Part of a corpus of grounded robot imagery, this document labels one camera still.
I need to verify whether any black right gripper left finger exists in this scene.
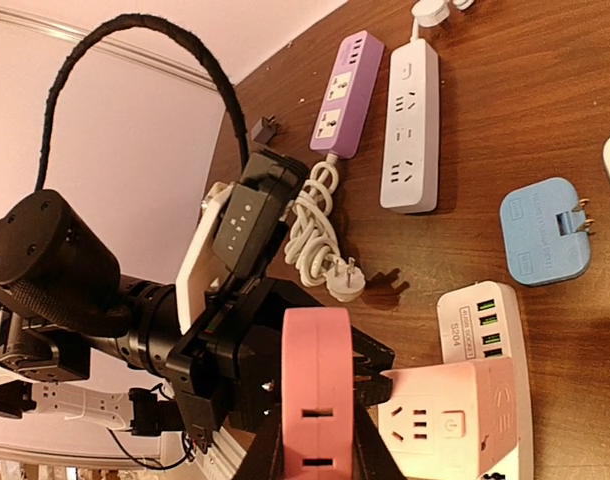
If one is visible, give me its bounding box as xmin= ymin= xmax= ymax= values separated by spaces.
xmin=232 ymin=404 xmax=284 ymax=480

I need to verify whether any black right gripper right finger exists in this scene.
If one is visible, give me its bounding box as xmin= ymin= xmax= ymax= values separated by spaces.
xmin=353 ymin=404 xmax=406 ymax=480

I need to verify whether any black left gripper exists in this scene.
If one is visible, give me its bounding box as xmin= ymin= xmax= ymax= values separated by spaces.
xmin=166 ymin=278 xmax=395 ymax=450

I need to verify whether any pink cube plug adapter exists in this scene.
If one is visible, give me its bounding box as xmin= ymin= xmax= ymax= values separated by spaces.
xmin=281 ymin=307 xmax=354 ymax=479

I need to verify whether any light pink cube plug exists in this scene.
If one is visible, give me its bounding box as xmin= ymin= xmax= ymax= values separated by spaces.
xmin=378 ymin=357 xmax=518 ymax=479

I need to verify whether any white power strip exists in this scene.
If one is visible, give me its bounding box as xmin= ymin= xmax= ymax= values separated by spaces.
xmin=437 ymin=281 xmax=535 ymax=480

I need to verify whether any light blue power strip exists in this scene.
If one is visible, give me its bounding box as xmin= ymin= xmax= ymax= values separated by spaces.
xmin=380 ymin=38 xmax=440 ymax=214

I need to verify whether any blue cube plug adapter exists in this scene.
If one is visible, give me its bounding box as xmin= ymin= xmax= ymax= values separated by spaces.
xmin=499 ymin=177 xmax=593 ymax=287

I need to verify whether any purple power strip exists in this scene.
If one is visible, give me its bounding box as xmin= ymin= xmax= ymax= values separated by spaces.
xmin=309 ymin=30 xmax=384 ymax=159

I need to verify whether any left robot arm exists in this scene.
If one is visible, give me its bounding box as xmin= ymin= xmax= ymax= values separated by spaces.
xmin=0 ymin=13 xmax=401 ymax=479

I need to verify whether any white coiled purple-strip cable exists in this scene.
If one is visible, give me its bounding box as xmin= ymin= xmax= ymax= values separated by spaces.
xmin=283 ymin=154 xmax=367 ymax=302

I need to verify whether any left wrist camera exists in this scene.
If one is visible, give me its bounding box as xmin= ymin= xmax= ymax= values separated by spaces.
xmin=175 ymin=149 xmax=309 ymax=333

